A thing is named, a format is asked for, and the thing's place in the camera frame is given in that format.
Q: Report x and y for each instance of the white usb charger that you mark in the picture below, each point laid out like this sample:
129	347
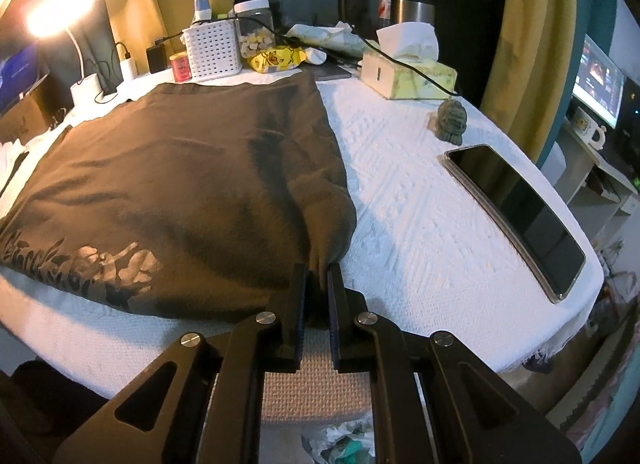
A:
128	68

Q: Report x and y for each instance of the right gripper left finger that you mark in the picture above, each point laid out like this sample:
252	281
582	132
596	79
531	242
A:
201	400

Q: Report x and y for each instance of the red can gold lid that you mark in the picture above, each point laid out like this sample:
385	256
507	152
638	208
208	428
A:
180	67

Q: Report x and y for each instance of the tablet with blue screen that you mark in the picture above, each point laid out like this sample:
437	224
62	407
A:
20	74

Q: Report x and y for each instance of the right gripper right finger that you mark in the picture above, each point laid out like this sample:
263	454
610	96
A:
433	400

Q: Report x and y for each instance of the white side desk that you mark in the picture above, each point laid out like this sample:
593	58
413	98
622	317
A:
601	198

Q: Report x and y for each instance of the stainless steel thermos cup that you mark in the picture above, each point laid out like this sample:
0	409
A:
411	11

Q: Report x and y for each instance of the black power adapter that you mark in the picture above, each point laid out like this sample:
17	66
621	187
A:
156	57

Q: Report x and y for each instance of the black smartphone on table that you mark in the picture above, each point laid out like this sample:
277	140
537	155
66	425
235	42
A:
549	249

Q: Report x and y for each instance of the white perforated plastic basket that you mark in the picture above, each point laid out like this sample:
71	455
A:
212	50

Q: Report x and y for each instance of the green turtle figurine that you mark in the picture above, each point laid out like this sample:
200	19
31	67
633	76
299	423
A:
451	121

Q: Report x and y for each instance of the white spray bottle blue cap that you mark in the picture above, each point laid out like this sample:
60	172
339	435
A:
202	11

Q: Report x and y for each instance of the yellow snack bag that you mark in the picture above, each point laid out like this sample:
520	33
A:
278	59

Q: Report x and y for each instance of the yellow curtain right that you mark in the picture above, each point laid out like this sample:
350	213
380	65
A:
530	68

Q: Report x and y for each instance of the clear jar white lid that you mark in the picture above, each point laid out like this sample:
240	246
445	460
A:
254	27

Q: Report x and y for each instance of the computer monitor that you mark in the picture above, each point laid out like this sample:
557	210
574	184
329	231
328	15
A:
599	83

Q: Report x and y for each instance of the white mug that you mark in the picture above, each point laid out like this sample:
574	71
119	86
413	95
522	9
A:
587	129

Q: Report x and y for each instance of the brown cardboard box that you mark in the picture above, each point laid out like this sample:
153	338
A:
30	117

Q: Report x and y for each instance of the dark brown t-shirt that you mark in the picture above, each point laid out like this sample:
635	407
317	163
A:
192	202

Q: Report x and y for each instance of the tissue box with tissue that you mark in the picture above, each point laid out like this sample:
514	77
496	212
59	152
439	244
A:
403	64

